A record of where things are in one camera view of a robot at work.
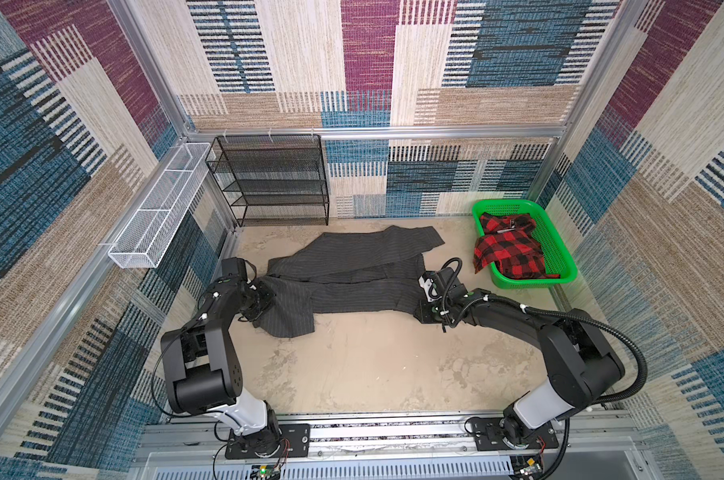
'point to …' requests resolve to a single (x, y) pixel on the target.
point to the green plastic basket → (557, 257)
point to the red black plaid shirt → (508, 242)
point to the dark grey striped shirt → (368, 270)
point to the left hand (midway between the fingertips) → (274, 296)
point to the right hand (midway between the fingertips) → (418, 317)
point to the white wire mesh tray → (148, 239)
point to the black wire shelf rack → (272, 180)
